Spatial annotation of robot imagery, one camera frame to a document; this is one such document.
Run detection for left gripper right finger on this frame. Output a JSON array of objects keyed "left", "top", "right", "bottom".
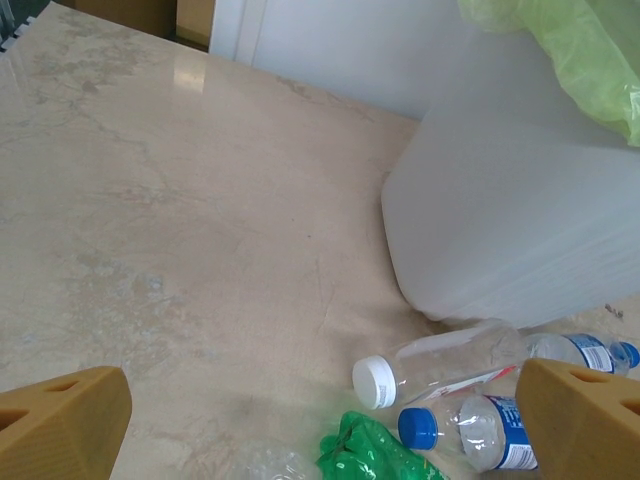
[{"left": 514, "top": 357, "right": 640, "bottom": 480}]

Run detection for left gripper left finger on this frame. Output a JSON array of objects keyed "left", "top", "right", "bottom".
[{"left": 0, "top": 365, "right": 134, "bottom": 480}]

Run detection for water bottle blue label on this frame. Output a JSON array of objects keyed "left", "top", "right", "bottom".
[
  {"left": 398, "top": 394, "right": 541, "bottom": 474},
  {"left": 522, "top": 332, "right": 640, "bottom": 376}
]

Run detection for clear bottle red label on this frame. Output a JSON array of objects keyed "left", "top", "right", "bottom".
[{"left": 352, "top": 319, "right": 531, "bottom": 411}]

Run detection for crushed clear bottle blue cap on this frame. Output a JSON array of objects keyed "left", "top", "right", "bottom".
[{"left": 244, "top": 444, "right": 321, "bottom": 480}]

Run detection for green plastic bottle yellow cap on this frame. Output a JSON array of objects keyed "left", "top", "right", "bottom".
[{"left": 315, "top": 410, "right": 451, "bottom": 480}]

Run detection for translucent grey waste bin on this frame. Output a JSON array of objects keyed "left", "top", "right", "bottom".
[{"left": 380, "top": 9, "right": 640, "bottom": 331}]

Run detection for green plastic bin liner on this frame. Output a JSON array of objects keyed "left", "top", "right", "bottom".
[{"left": 457, "top": 0, "right": 640, "bottom": 149}]

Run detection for ribbed metal side panel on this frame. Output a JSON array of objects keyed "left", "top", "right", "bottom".
[{"left": 0, "top": 0, "right": 39, "bottom": 54}]

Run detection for wooden door frame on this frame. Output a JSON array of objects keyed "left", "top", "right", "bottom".
[{"left": 62, "top": 0, "right": 217, "bottom": 55}]

